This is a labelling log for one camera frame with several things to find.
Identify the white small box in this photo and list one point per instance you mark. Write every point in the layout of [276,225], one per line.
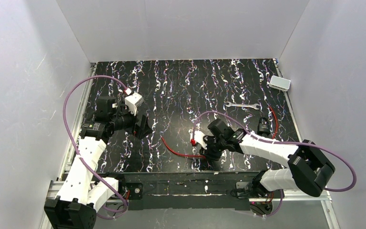
[279,83]

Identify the aluminium frame rail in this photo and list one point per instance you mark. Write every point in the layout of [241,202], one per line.
[82,93]

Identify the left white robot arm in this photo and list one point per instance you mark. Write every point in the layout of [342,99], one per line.
[84,192]

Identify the silver open-end wrench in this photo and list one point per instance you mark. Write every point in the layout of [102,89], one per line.
[252,106]

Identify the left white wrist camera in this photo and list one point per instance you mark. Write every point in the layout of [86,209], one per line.
[133,101]

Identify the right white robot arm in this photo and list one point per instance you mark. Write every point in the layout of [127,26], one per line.
[305,168]

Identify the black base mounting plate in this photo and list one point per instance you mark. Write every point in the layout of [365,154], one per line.
[178,190]

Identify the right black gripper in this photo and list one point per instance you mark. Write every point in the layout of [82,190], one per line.
[210,144]

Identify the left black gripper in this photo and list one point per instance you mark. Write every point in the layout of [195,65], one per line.
[139,123]

